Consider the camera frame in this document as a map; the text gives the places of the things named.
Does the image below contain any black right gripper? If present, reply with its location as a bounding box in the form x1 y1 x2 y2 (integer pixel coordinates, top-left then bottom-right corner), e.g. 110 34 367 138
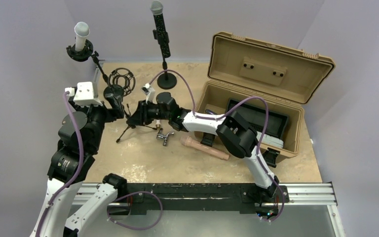
129 99 171 125

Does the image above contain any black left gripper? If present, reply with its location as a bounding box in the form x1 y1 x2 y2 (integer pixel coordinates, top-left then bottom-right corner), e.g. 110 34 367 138
71 93 123 151

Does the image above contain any black tripod microphone stand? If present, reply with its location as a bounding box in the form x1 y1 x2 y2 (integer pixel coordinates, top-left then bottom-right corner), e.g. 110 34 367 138
108 67 157 143

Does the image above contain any pink rose-gold microphone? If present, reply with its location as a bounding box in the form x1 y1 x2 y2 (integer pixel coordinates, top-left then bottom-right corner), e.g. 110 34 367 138
180 136 229 160

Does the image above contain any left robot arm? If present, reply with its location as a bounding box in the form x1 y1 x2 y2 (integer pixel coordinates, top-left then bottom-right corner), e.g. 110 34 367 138
31 88 127 237

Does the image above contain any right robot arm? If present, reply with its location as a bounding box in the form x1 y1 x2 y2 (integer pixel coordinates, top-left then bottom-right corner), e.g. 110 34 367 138
126 92 279 201

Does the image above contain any black round-base stand left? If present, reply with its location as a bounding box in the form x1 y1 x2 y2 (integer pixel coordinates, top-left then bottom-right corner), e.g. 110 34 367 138
66 39 124 102

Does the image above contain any black round-base stand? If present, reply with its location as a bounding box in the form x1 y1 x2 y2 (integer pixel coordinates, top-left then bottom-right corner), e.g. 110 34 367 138
66 39 124 102
152 30 177 90

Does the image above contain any black round-base stand centre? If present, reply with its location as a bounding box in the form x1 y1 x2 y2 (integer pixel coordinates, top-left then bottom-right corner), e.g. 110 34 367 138
152 30 177 90

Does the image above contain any white silver microphone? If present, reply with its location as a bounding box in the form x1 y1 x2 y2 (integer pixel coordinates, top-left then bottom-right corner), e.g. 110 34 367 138
74 22 90 52

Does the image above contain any black speckled microphone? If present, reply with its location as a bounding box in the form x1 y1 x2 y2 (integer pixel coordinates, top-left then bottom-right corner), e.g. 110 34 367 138
150 0 171 58

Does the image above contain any white plastic faucet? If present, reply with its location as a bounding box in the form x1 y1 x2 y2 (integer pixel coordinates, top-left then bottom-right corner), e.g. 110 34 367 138
155 119 161 129

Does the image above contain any chrome metal faucet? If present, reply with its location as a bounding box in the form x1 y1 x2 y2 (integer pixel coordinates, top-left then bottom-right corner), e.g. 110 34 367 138
156 128 175 146

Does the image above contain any black tray in case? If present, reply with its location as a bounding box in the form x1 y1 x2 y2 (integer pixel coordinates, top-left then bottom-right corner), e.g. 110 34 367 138
235 103 289 139

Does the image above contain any grey device in case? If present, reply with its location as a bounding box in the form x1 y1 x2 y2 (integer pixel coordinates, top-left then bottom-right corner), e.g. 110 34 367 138
260 134 284 149

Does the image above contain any tan plastic tool case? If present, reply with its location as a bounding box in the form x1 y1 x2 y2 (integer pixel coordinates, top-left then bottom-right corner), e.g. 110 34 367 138
195 32 336 167

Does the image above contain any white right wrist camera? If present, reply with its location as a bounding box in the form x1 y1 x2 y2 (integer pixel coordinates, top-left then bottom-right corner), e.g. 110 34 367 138
141 83 155 104

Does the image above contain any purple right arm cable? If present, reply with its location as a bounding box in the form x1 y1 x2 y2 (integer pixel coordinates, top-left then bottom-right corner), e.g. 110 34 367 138
150 69 285 223

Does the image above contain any purple handled screwdriver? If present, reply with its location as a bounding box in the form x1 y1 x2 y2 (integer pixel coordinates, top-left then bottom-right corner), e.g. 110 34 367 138
205 109 217 115

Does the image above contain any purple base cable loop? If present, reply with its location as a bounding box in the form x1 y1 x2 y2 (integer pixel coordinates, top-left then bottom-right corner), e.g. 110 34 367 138
106 191 163 231

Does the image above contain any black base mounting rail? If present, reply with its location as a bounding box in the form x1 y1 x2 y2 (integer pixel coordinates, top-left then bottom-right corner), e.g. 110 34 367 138
109 183 290 217

